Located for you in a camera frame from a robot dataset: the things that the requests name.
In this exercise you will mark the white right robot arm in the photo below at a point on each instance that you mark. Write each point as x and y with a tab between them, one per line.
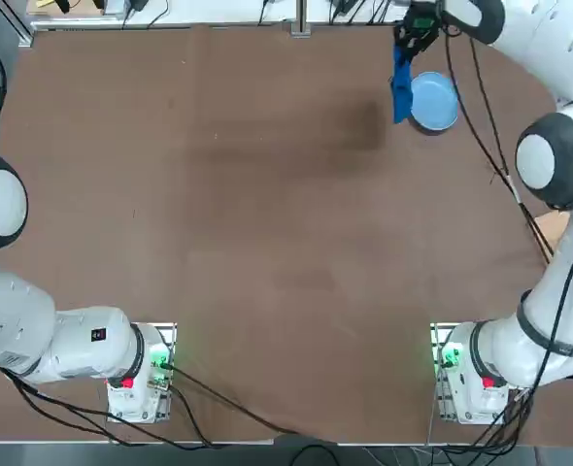
549	150

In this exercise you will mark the light blue plastic plate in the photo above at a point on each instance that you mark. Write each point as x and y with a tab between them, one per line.
434	102

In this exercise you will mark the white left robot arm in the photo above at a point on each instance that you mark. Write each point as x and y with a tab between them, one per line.
82	344

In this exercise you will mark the aluminium camera post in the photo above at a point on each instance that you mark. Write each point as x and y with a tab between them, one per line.
301	19

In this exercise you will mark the aluminium table profile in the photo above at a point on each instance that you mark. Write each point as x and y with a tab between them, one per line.
25	36

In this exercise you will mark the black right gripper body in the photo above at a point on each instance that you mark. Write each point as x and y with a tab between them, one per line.
422	9

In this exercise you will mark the blue cloth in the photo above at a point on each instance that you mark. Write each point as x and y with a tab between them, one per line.
402	92

